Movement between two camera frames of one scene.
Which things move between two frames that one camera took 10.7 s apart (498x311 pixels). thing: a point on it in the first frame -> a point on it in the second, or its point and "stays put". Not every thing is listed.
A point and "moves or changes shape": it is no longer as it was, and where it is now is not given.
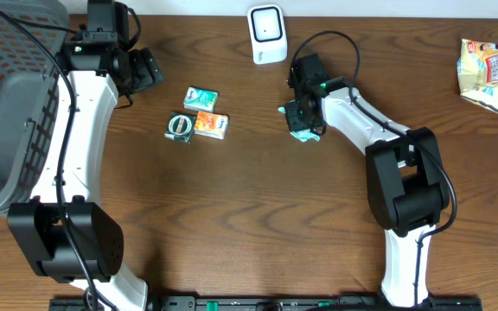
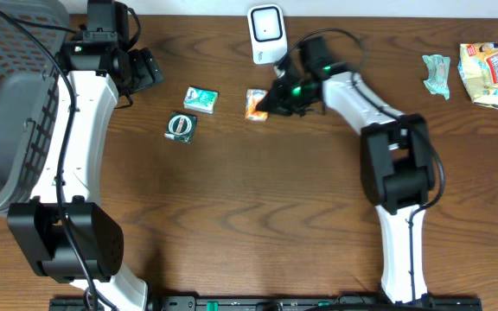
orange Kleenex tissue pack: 213,125 -> 252,97
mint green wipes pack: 302,135 -> 438,70
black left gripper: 149,66 stays put
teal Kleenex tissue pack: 200,98 stays put
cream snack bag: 482,73 moves or changes shape
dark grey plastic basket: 15,102 stays put
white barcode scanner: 268,33 stays put
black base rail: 281,303 stays put
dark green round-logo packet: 181,127 stays put
